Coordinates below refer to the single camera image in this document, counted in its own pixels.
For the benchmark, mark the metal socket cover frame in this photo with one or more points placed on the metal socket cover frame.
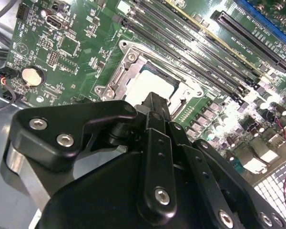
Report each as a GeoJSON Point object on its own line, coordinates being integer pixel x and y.
{"type": "Point", "coordinates": [131, 71]}

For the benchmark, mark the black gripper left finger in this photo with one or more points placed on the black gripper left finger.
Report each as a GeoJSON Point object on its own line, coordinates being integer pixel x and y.
{"type": "Point", "coordinates": [50, 124]}

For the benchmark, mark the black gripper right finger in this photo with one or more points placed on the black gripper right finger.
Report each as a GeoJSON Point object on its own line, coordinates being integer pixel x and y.
{"type": "Point", "coordinates": [205, 167]}

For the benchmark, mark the silver topped CPU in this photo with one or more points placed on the silver topped CPU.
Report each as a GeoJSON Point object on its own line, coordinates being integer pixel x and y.
{"type": "Point", "coordinates": [143, 86]}

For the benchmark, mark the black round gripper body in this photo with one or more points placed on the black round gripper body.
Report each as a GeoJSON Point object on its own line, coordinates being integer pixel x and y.
{"type": "Point", "coordinates": [97, 202]}

